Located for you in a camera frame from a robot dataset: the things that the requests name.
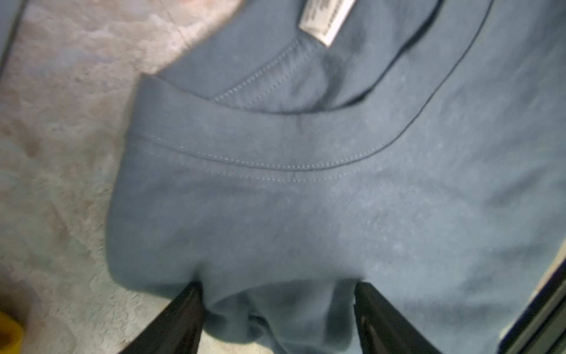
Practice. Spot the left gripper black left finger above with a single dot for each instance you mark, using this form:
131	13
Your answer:
177	329

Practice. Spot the grey-blue t-shirt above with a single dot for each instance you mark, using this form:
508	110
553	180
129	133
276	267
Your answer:
422	152

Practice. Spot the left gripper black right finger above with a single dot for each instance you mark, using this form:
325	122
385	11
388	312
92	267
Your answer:
382	329

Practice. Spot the yellow t-shirt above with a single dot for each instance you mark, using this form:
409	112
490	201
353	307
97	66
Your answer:
11	335

